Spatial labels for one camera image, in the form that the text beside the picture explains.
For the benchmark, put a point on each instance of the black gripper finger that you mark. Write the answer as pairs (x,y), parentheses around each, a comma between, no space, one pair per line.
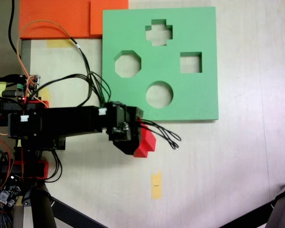
(128,147)

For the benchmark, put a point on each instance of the red cross columnar block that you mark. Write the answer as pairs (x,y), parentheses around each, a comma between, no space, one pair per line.
(147,140)

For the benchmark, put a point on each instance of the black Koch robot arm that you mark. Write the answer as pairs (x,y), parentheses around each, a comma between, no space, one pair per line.
(61,121)

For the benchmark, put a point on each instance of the yellow tape marker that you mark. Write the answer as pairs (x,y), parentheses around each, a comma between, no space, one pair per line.
(156,187)

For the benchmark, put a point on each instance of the green shape sorter board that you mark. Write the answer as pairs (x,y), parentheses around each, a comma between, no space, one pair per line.
(192,99)

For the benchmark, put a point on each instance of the yellow tape patch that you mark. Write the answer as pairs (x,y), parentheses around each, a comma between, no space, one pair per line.
(46,93)

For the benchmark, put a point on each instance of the red table clamp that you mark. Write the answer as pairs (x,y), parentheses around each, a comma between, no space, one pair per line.
(44,168)
(40,103)

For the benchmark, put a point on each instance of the controller circuit board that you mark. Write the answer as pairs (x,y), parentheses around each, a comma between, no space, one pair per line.
(31,88)

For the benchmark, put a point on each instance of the yellow tape strip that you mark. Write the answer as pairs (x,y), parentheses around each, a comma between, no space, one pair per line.
(57,43)

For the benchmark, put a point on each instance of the orange foam square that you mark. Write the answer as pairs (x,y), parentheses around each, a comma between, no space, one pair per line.
(96,19)

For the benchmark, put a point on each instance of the black slim tripod leg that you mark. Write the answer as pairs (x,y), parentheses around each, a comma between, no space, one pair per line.
(42,209)

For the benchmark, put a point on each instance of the orange foam slab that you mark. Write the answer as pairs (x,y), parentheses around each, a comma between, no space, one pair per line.
(54,14)

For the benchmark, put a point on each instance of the small power circuit board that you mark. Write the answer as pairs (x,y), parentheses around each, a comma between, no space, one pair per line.
(9,190)

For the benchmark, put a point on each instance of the grey thick tripod leg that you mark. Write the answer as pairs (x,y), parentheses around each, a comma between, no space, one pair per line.
(282,209)

